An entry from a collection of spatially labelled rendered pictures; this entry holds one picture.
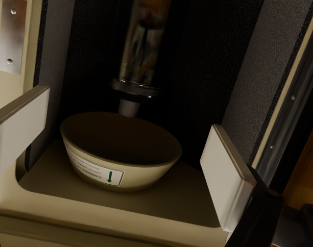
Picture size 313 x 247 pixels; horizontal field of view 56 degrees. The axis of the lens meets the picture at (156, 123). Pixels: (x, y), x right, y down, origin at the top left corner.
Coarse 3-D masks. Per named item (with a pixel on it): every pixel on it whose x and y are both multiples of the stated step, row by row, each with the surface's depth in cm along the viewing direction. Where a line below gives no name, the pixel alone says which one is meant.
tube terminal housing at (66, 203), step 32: (0, 0) 27; (32, 0) 28; (32, 32) 31; (32, 64) 32; (0, 96) 31; (64, 160) 43; (128, 160) 51; (256, 160) 34; (0, 192) 35; (32, 192) 35; (64, 192) 36; (96, 192) 38; (160, 192) 41; (192, 192) 43; (64, 224) 36; (96, 224) 36; (128, 224) 36; (160, 224) 36; (192, 224) 37
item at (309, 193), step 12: (312, 132) 28; (312, 144) 28; (300, 156) 29; (312, 156) 27; (300, 168) 29; (312, 168) 27; (300, 180) 28; (312, 180) 27; (288, 192) 30; (300, 192) 28; (312, 192) 27; (288, 204) 29; (300, 204) 28
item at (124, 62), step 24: (120, 0) 34; (144, 0) 33; (168, 0) 33; (120, 24) 35; (144, 24) 34; (168, 24) 34; (120, 48) 35; (144, 48) 35; (168, 48) 36; (120, 72) 36; (144, 72) 36; (168, 72) 38; (144, 96) 36; (168, 96) 39
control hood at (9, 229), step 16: (0, 224) 34; (16, 224) 35; (32, 224) 35; (0, 240) 33; (16, 240) 33; (32, 240) 34; (48, 240) 34; (64, 240) 34; (80, 240) 35; (96, 240) 36; (112, 240) 36; (128, 240) 37
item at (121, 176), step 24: (72, 120) 44; (96, 120) 49; (120, 120) 51; (144, 120) 51; (72, 144) 36; (96, 144) 49; (120, 144) 50; (144, 144) 50; (168, 144) 47; (96, 168) 36; (120, 168) 35; (144, 168) 36; (168, 168) 40
